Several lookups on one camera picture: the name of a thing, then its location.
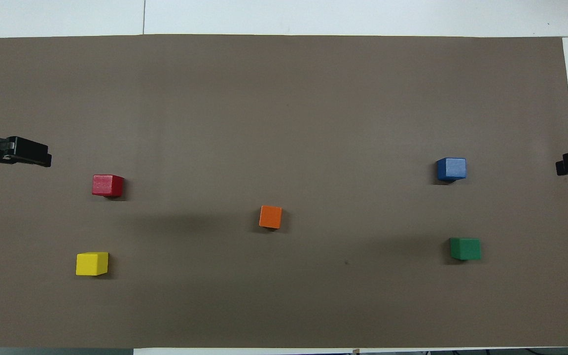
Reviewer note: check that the blue wooden block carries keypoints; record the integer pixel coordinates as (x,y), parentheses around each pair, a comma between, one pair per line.
(451,168)

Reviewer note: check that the green wooden block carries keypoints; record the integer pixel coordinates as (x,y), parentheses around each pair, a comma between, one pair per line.
(465,249)

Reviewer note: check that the red wooden block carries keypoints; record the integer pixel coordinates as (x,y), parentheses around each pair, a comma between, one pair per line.
(107,185)

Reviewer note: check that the brown table mat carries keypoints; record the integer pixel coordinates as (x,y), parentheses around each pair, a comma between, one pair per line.
(284,123)

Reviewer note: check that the yellow wooden block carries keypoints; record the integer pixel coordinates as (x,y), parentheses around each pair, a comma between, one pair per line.
(91,264)

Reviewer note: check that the orange wooden block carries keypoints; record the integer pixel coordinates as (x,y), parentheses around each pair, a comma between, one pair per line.
(270,217)

